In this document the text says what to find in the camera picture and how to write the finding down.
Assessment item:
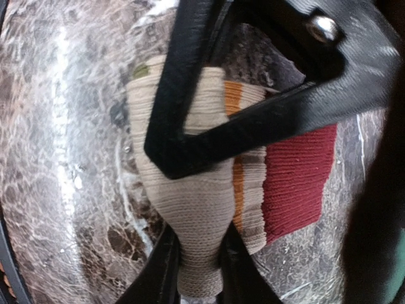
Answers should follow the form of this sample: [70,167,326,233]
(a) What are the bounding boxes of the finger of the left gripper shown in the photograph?
[144,1,402,179]

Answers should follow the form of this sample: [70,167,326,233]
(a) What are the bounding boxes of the beige striped sock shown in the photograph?
[127,56,337,298]

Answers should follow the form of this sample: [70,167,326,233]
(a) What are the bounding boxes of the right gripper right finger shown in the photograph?
[218,223,282,304]

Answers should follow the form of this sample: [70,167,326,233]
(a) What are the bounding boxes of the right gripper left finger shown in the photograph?
[116,224,180,304]

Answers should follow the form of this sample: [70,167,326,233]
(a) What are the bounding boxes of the black front rail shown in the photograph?
[0,0,32,304]

